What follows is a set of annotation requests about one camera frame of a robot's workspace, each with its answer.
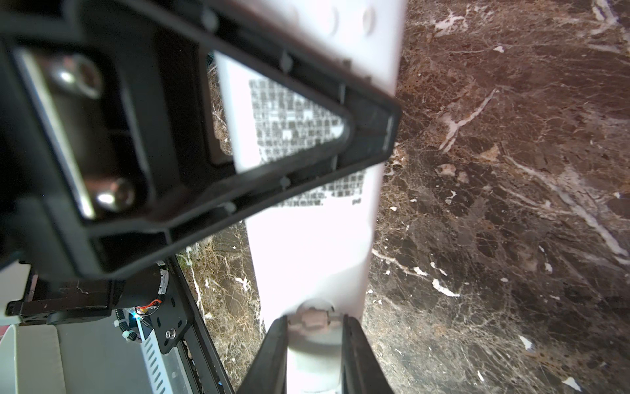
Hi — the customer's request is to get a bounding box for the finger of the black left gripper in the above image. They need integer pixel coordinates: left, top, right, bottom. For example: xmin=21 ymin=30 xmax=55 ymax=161
xmin=1 ymin=1 xmax=400 ymax=279

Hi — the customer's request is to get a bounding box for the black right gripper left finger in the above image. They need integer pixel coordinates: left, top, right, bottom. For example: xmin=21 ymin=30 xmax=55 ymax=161
xmin=237 ymin=316 xmax=289 ymax=394

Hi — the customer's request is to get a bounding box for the white remote control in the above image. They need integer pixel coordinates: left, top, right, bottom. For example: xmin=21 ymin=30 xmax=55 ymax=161
xmin=215 ymin=1 xmax=406 ymax=393

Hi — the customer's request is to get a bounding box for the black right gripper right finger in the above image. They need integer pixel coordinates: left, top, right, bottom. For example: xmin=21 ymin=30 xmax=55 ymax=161
xmin=341 ymin=315 xmax=393 ymax=394

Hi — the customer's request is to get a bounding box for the black front mounting rail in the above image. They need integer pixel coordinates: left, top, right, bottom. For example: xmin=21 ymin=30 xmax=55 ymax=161
xmin=151 ymin=257 xmax=235 ymax=393

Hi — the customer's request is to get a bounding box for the white ventilated strip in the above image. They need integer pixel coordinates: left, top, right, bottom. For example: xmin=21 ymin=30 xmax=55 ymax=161
xmin=141 ymin=332 xmax=193 ymax=394

